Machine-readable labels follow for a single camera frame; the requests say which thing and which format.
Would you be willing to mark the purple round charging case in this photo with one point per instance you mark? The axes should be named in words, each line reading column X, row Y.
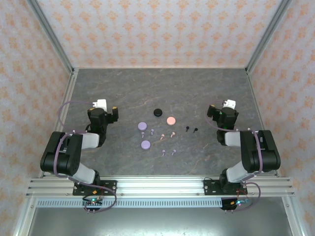
column 145, row 145
column 142, row 126

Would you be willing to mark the black round charging case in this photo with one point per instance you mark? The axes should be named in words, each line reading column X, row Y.
column 158, row 112

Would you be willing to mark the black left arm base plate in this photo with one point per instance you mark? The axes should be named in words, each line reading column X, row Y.
column 110, row 188

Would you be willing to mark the pink round charging case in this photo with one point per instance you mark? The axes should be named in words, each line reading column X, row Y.
column 171, row 120

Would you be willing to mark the aluminium corner post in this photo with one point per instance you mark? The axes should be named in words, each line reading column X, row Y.
column 51, row 34
column 268, row 34

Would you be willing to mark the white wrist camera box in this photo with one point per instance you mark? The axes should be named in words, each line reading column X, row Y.
column 231, row 103
column 101, row 103

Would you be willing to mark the aluminium mounting rail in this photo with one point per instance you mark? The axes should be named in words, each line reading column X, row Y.
column 160, row 186

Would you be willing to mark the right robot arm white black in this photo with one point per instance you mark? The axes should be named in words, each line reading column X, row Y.
column 258, row 152

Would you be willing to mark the aluminium table side rail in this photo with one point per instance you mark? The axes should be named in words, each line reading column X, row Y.
column 251, row 86
column 67, row 97

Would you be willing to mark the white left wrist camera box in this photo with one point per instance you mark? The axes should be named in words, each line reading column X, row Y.
column 101, row 103

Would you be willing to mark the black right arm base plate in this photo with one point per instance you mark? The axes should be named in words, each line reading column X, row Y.
column 209, row 188

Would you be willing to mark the grey metal sheet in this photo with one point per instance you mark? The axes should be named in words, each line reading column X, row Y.
column 157, row 223

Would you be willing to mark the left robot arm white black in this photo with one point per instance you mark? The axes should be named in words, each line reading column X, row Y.
column 66, row 152

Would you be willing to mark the aluminium frame bar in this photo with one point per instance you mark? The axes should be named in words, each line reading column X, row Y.
column 24, row 216
column 292, row 216

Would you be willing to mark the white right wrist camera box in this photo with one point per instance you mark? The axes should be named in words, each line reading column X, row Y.
column 231, row 103

